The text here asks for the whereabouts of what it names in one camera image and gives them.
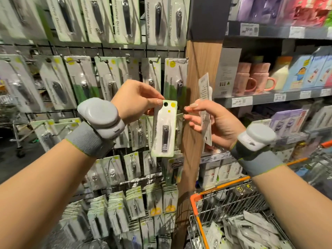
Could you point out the person's right hand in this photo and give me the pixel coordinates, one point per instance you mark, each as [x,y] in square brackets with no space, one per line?
[220,124]

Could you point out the person's left hand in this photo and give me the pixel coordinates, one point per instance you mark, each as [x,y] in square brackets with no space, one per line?
[135,101]

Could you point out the white carded nail clipper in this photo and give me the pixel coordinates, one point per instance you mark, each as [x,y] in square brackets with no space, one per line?
[205,88]
[165,132]

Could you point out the rows of hung nail clipper packs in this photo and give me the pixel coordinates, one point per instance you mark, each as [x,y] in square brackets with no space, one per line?
[78,80]

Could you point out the pile of packets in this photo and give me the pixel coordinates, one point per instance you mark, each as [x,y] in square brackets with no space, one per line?
[244,233]

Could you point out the person's right forearm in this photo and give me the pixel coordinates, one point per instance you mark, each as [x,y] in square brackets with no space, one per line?
[301,210]

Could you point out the person's left forearm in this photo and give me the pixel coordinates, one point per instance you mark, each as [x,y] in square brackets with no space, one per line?
[36,194]

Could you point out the large white product box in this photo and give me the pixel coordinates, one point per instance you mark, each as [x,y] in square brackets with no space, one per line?
[227,72]

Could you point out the grey kitchenware shelf unit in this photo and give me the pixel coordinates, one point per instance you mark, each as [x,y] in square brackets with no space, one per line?
[269,96]

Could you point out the lavender product box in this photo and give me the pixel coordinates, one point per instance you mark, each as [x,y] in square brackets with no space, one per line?
[288,121]

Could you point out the empty silver shopping cart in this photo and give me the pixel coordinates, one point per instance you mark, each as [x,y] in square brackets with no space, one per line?
[9,116]

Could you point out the cream white jug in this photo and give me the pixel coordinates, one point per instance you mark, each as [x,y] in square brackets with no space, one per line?
[280,75]

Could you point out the blue cartoon box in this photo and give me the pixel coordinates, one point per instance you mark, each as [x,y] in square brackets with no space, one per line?
[296,72]

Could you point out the purple boxed appliance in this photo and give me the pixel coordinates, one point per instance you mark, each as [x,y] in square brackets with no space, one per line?
[257,8]

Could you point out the row of pink red packs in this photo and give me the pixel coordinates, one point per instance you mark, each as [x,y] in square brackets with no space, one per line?
[306,10]

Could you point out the wooden post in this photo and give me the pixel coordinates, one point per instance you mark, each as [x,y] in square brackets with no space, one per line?
[199,70]

